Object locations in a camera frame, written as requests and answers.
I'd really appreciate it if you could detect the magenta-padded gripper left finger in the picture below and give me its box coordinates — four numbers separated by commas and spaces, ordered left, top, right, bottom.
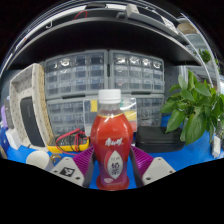
50, 145, 96, 188

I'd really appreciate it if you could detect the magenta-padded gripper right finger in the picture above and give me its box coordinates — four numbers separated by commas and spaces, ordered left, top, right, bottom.
130, 145, 177, 188

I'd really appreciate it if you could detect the red drink bottle white cap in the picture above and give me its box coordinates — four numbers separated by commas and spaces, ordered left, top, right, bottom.
89, 88, 134, 192

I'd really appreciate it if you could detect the yellow multimeter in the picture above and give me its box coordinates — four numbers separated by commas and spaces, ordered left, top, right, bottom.
46, 131, 91, 154

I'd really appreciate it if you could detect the white cup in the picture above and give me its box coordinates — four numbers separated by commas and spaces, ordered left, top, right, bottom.
25, 150, 52, 171

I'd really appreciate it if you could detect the black flat case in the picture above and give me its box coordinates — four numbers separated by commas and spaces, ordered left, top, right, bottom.
134, 125, 186, 154

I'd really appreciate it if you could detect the grey small-parts drawer cabinet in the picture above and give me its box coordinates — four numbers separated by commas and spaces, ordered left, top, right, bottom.
108, 49, 166, 95
134, 94, 165, 128
44, 49, 109, 100
45, 97, 101, 136

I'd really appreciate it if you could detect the white plug adapter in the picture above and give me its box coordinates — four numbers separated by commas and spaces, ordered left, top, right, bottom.
212, 134, 223, 159

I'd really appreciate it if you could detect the green potted plant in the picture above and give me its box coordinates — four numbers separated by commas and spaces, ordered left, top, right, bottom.
159, 69, 224, 146

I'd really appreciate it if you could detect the white perforated tray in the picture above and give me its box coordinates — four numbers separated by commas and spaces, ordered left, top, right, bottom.
8, 63, 55, 149

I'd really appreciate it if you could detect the dark overhead shelf unit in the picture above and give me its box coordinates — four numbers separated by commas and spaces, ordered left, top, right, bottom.
3, 1, 208, 69

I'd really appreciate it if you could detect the red test lead cable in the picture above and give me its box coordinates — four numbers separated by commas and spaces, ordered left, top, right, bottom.
54, 127, 88, 155

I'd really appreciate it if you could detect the white wire shelf rack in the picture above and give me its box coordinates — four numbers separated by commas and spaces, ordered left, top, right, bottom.
176, 16, 223, 88

